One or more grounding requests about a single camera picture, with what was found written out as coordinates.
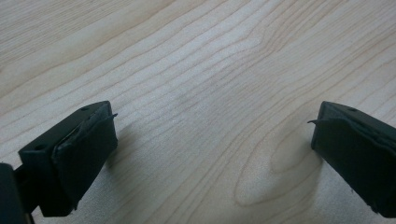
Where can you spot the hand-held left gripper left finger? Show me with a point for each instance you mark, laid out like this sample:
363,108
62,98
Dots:
74,155

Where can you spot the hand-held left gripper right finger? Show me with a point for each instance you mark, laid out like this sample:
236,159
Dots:
355,149

